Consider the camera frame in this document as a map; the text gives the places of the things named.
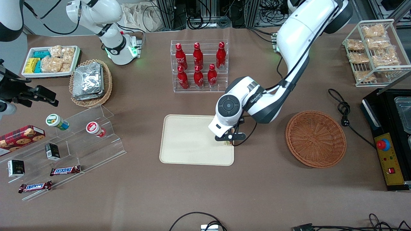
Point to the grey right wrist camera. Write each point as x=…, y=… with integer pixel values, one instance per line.
x=7, y=109

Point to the small black box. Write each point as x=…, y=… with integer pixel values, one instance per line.
x=16, y=168
x=52, y=151

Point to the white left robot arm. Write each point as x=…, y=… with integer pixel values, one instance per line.
x=298, y=32

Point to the small grey device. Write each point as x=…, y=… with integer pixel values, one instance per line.
x=209, y=227

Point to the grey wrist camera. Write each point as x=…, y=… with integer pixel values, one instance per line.
x=231, y=136
x=7, y=109

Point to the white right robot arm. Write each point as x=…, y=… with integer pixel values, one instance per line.
x=122, y=54

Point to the triangular sandwich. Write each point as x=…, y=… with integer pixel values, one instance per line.
x=228, y=143

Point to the wicker basket with foil containers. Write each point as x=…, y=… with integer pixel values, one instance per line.
x=107, y=83

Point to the clear acrylic bottle rack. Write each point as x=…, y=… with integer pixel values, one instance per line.
x=221, y=80

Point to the red emergency stop button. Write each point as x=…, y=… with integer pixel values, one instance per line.
x=382, y=145

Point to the beige plastic tray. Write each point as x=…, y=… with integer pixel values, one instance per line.
x=186, y=141

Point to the yellow control panel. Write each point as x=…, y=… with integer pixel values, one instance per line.
x=393, y=160

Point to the white cloth bag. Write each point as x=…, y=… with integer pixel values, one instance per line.
x=141, y=17

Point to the red tartan cookie box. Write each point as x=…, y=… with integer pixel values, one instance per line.
x=19, y=138

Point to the clear acrylic step shelf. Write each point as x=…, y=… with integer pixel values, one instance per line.
x=96, y=150

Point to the metal pan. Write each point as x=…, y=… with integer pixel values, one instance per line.
x=404, y=112

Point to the clear rice cracker bag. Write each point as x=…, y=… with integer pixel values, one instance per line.
x=66, y=67
x=68, y=54
x=56, y=51
x=51, y=64

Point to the red lid yogurt cup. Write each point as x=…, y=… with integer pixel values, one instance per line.
x=94, y=129

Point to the bagged fried snack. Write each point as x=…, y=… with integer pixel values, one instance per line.
x=354, y=45
x=378, y=43
x=364, y=76
x=385, y=58
x=372, y=31
x=358, y=58

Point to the yellow snack packet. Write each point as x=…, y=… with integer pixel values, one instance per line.
x=31, y=65

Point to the green lid yogurt cup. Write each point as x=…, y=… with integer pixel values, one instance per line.
x=56, y=122

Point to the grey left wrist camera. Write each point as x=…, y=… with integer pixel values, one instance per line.
x=231, y=136

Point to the silver foil container stack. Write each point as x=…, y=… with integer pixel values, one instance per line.
x=88, y=81

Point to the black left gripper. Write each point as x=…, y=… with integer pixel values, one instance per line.
x=241, y=122

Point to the empty brown wicker basket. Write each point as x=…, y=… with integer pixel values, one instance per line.
x=316, y=139

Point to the snickers chocolate bar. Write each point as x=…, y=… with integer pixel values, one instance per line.
x=35, y=187
x=65, y=170

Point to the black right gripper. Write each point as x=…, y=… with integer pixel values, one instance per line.
x=13, y=89

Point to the white rectangular snack tray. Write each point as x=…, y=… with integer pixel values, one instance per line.
x=27, y=74

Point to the red cola bottle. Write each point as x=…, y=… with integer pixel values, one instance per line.
x=198, y=56
x=212, y=77
x=221, y=57
x=180, y=57
x=183, y=80
x=198, y=78

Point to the black appliance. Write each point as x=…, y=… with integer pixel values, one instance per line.
x=379, y=106

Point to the small teal snack packet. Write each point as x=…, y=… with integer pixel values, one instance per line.
x=38, y=67

